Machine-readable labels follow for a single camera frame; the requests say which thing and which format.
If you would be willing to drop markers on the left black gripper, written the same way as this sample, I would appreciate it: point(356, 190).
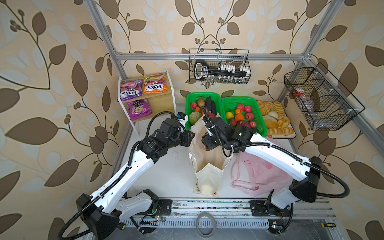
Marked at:
point(187, 138)

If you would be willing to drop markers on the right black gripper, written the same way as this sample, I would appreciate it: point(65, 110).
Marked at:
point(206, 142)

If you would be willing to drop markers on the cream canvas tote bag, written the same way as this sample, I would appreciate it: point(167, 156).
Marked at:
point(209, 165)

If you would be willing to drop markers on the magenta snack bag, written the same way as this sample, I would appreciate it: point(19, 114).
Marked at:
point(138, 109)

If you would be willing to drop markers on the orange Fox's candy bag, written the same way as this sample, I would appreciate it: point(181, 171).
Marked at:
point(154, 84)

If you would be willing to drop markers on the pink plastic grocery bag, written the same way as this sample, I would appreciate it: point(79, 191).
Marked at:
point(255, 176)

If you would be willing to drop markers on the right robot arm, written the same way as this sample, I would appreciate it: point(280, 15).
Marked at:
point(305, 172)

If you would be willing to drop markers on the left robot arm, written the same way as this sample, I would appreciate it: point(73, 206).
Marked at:
point(99, 210)

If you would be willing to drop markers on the yellow lemon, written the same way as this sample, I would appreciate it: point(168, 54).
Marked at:
point(229, 115)

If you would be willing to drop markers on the purple eggplant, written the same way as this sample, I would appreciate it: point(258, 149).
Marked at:
point(213, 108)

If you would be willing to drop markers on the orange fruit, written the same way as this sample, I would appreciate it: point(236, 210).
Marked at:
point(239, 115)

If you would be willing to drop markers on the green cabbage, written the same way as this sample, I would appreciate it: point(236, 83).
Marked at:
point(194, 117)

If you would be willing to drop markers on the brown potato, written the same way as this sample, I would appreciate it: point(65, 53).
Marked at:
point(201, 103)

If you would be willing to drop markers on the right green fruit basket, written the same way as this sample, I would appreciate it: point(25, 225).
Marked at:
point(251, 112)

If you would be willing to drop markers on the left green vegetable basket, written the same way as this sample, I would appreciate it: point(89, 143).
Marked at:
point(193, 98)

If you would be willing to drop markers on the white wooden shelf rack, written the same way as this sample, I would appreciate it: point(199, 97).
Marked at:
point(158, 102)

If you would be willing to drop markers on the purple Fox's candy bag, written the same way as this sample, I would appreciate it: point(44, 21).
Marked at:
point(131, 89)

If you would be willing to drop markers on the bread tray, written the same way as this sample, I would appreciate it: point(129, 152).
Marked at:
point(277, 122)

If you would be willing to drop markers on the grey tape roll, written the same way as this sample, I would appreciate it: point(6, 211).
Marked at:
point(206, 220)

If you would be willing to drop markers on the yellow black screwdriver right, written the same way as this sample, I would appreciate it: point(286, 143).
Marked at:
point(328, 225)

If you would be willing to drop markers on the back black wire basket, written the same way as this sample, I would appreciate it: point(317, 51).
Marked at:
point(219, 66)

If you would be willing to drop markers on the black wire basket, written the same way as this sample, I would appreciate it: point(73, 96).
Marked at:
point(325, 102)
point(219, 66)

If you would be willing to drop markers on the right black wire basket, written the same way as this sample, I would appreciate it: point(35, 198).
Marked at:
point(325, 102)

